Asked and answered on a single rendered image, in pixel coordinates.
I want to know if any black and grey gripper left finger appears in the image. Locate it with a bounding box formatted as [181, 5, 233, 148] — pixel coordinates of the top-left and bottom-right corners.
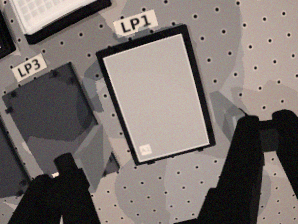
[8, 124, 112, 224]

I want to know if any light grey rectangular plate lid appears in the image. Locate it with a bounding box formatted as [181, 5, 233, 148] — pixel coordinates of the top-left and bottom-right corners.
[103, 34, 209, 163]

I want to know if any grey perforated base plate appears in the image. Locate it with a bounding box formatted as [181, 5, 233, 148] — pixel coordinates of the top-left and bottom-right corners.
[0, 0, 298, 224]

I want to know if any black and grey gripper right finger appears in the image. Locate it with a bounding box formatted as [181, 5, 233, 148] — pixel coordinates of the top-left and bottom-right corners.
[195, 91, 298, 224]

